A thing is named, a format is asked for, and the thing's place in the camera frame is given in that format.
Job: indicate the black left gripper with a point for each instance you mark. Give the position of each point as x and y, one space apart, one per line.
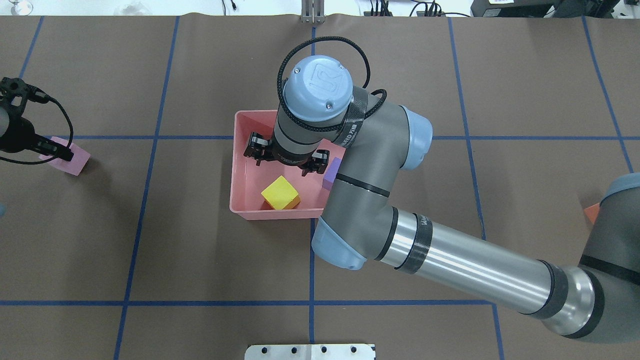
19 134

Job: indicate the aluminium frame post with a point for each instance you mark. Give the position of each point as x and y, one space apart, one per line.
313 12

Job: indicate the orange foam block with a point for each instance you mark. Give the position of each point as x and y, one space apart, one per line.
592 212

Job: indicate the purple foam block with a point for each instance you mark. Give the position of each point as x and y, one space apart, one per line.
330 173

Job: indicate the yellow foam block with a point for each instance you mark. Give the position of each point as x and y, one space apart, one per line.
281 195

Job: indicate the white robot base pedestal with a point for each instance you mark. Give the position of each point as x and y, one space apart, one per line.
326 351

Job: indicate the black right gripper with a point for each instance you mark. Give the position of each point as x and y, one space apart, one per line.
291 159

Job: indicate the pink plastic bin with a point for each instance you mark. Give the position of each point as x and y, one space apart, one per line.
248 179

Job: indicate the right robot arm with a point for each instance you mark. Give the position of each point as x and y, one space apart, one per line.
524 140

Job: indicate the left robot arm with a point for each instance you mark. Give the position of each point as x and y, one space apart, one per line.
44 98

